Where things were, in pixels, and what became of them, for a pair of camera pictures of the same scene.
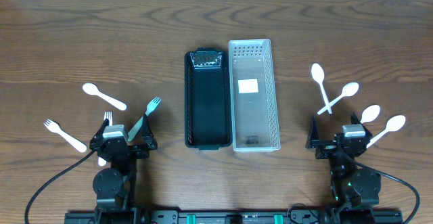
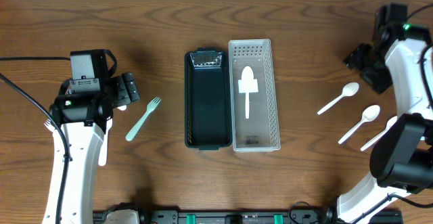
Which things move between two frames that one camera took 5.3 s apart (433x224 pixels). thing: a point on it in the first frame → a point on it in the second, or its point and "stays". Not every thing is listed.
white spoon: (370, 113) stays
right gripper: (327, 149) → (362, 61)
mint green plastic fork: (151, 107) stays
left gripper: (136, 150) → (128, 88)
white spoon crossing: (349, 89) stays
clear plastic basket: (253, 112) stays
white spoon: (318, 74) → (247, 74)
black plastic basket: (208, 99) stays
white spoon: (394, 124) stays
